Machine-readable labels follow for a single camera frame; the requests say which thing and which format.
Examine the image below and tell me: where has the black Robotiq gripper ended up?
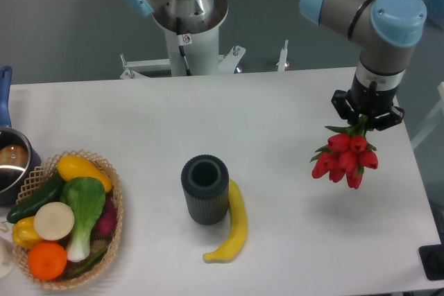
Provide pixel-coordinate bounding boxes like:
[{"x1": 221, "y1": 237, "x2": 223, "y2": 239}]
[{"x1": 331, "y1": 72, "x2": 405, "y2": 131}]

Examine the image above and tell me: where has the red tulip bouquet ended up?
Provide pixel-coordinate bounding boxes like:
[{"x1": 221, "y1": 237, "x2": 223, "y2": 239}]
[{"x1": 310, "y1": 116, "x2": 379, "y2": 189}]

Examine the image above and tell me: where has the dark grey ribbed vase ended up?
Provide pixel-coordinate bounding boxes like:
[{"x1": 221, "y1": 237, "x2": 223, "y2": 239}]
[{"x1": 180, "y1": 155, "x2": 229, "y2": 225}]

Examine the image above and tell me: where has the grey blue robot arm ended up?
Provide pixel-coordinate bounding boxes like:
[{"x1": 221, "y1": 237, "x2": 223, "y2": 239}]
[{"x1": 124, "y1": 0, "x2": 427, "y2": 131}]

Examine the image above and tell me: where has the yellow banana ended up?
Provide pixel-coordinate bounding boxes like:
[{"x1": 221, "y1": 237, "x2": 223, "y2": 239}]
[{"x1": 203, "y1": 180, "x2": 248, "y2": 263}]

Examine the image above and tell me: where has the black device at edge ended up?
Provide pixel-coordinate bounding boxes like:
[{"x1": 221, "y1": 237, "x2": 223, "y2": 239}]
[{"x1": 418, "y1": 244, "x2": 443, "y2": 281}]

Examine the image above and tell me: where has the purple sweet potato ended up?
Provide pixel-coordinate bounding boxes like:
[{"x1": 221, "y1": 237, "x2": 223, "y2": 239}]
[{"x1": 95, "y1": 197, "x2": 117, "y2": 236}]

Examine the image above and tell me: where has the green bok choy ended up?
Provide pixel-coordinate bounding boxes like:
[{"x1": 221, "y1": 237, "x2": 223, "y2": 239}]
[{"x1": 60, "y1": 177, "x2": 105, "y2": 262}]

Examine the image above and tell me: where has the yellow squash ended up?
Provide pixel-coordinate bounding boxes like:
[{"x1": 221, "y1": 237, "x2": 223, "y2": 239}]
[{"x1": 57, "y1": 155, "x2": 112, "y2": 193}]

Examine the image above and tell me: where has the green chili pepper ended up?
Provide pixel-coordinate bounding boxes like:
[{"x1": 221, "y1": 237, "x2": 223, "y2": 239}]
[{"x1": 66, "y1": 247, "x2": 108, "y2": 279}]

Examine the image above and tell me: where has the woven wicker basket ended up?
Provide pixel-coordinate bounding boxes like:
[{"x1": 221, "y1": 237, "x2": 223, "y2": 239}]
[{"x1": 13, "y1": 150, "x2": 123, "y2": 290}]

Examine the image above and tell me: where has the dark green cucumber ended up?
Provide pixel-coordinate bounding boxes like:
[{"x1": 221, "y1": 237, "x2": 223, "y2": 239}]
[{"x1": 6, "y1": 172, "x2": 65, "y2": 224}]

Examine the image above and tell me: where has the orange fruit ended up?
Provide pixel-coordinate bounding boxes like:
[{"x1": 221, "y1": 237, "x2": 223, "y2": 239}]
[{"x1": 27, "y1": 242, "x2": 67, "y2": 281}]

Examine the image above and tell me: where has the yellow bell pepper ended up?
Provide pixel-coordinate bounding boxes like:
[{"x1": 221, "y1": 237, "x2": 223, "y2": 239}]
[{"x1": 12, "y1": 216, "x2": 44, "y2": 250}]

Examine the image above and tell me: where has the white garlic piece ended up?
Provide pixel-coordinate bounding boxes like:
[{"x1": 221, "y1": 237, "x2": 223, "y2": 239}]
[{"x1": 0, "y1": 222, "x2": 9, "y2": 233}]

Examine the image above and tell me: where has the white frame right edge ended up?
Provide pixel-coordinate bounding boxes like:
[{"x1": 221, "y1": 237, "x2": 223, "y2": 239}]
[{"x1": 411, "y1": 82, "x2": 443, "y2": 150}]

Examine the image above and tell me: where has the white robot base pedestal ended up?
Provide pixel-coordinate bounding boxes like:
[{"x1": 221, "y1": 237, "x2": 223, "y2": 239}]
[{"x1": 124, "y1": 0, "x2": 246, "y2": 77}]

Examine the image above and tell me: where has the blue handled saucepan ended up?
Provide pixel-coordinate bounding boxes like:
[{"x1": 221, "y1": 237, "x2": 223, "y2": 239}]
[{"x1": 1, "y1": 66, "x2": 41, "y2": 207}]

